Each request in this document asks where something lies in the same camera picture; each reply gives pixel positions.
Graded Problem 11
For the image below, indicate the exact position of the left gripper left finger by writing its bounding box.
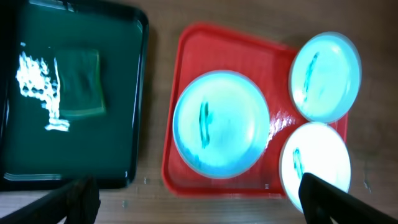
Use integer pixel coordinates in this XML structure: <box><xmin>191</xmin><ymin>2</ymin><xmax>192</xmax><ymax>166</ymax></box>
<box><xmin>1</xmin><ymin>177</ymin><xmax>101</xmax><ymax>224</ymax></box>

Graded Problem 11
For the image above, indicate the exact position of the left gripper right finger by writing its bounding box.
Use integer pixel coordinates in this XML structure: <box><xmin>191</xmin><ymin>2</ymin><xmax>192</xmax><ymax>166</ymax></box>
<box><xmin>298</xmin><ymin>173</ymin><xmax>397</xmax><ymax>224</ymax></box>

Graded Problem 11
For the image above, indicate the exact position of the green sponge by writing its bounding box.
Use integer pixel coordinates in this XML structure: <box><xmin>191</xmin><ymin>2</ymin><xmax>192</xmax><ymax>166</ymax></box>
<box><xmin>55</xmin><ymin>48</ymin><xmax>106</xmax><ymax>119</ymax></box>

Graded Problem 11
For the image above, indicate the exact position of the light blue plate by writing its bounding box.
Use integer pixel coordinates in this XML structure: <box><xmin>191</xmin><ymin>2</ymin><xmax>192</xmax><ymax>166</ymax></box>
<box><xmin>172</xmin><ymin>70</ymin><xmax>270</xmax><ymax>179</ymax></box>
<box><xmin>289</xmin><ymin>32</ymin><xmax>362</xmax><ymax>123</ymax></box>

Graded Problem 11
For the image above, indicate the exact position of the dark green tray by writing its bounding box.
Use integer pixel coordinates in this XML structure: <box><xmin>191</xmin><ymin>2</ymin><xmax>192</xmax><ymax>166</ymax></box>
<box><xmin>1</xmin><ymin>1</ymin><xmax>149</xmax><ymax>191</ymax></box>

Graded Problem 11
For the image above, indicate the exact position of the red plastic tray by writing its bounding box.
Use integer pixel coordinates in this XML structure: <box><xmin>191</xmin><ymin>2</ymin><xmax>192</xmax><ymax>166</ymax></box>
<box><xmin>162</xmin><ymin>23</ymin><xmax>306</xmax><ymax>198</ymax></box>

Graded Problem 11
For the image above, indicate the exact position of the white plate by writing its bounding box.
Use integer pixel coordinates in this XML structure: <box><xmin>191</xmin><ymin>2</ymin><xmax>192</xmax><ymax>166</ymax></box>
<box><xmin>279</xmin><ymin>122</ymin><xmax>351</xmax><ymax>212</ymax></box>

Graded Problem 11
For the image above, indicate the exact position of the light blue plate top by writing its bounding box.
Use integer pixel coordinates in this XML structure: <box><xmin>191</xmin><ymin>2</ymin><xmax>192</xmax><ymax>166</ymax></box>
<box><xmin>289</xmin><ymin>32</ymin><xmax>362</xmax><ymax>123</ymax></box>

